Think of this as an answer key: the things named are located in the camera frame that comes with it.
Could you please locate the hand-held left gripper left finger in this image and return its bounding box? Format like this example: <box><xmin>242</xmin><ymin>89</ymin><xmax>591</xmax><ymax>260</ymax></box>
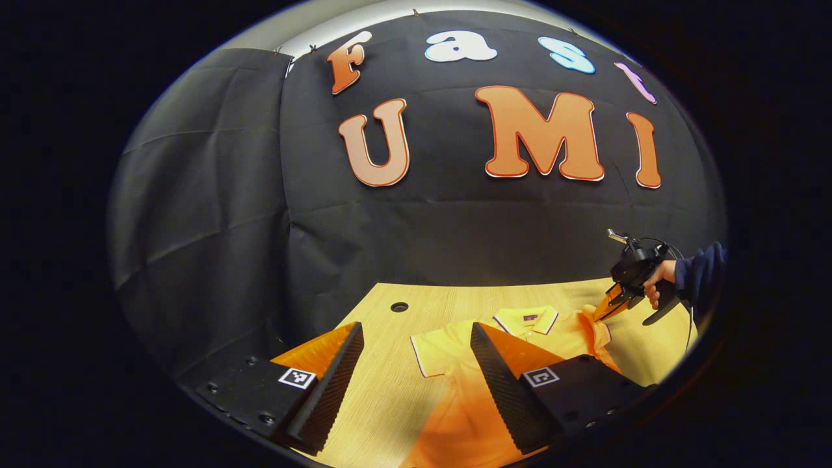
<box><xmin>195</xmin><ymin>322</ymin><xmax>365</xmax><ymax>456</ymax></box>

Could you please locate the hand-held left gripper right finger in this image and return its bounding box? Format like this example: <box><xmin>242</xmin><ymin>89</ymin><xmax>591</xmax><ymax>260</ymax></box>
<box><xmin>469</xmin><ymin>322</ymin><xmax>657</xmax><ymax>456</ymax></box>

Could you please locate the orange T-shirt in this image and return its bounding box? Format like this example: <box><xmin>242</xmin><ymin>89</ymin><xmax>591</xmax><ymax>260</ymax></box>
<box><xmin>400</xmin><ymin>304</ymin><xmax>621</xmax><ymax>468</ymax></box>

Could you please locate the black backdrop cloth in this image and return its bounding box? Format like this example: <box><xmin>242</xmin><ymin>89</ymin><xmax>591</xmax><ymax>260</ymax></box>
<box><xmin>107</xmin><ymin>10</ymin><xmax>725</xmax><ymax>391</ymax></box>

